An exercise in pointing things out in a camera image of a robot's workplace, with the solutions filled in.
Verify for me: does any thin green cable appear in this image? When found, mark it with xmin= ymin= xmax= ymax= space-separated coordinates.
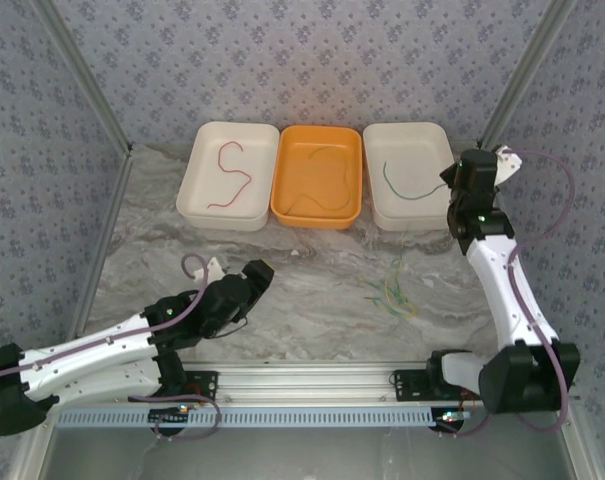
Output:
xmin=382 ymin=159 xmax=451 ymax=199

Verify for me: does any thick red cable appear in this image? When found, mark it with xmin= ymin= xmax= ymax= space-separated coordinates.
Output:
xmin=206 ymin=141 xmax=251 ymax=210

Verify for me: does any brown string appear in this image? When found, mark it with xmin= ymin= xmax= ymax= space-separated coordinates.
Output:
xmin=287 ymin=145 xmax=361 ymax=215

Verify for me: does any thin yellow-green cable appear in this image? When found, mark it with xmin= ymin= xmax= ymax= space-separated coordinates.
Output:
xmin=381 ymin=227 xmax=408 ymax=301

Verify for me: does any white plastic tray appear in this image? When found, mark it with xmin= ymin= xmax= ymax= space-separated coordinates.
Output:
xmin=175 ymin=121 xmax=281 ymax=232
xmin=362 ymin=121 xmax=454 ymax=232

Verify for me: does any orange plastic tray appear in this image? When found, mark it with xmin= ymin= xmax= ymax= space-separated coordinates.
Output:
xmin=270 ymin=124 xmax=363 ymax=231

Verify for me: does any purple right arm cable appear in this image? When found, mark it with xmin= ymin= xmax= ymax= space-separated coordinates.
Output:
xmin=504 ymin=147 xmax=578 ymax=436

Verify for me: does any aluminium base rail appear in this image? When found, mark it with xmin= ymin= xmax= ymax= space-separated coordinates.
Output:
xmin=179 ymin=362 xmax=436 ymax=404

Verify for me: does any aluminium frame post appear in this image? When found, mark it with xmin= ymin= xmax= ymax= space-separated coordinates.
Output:
xmin=479 ymin=0 xmax=578 ymax=149
xmin=34 ymin=0 xmax=136 ymax=154

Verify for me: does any thin yellow cable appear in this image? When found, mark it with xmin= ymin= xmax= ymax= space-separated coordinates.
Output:
xmin=364 ymin=269 xmax=418 ymax=319

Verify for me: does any grey slotted cable duct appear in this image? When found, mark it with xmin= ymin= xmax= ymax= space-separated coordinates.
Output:
xmin=55 ymin=403 xmax=436 ymax=429

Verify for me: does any aluminium frame bar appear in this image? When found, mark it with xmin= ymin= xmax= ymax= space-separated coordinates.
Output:
xmin=74 ymin=147 xmax=136 ymax=341

